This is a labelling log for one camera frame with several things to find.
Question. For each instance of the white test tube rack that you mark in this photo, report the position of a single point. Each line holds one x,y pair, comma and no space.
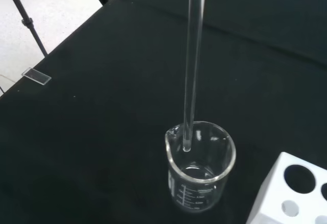
270,173

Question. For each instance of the black tripod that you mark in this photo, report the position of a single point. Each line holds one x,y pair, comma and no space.
25,21

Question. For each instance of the clear acrylic cloth clip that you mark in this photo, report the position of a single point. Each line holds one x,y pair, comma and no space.
37,76

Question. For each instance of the black cloth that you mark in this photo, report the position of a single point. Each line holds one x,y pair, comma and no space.
102,132

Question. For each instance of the clear glass beaker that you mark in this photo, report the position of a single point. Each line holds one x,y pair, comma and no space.
176,180

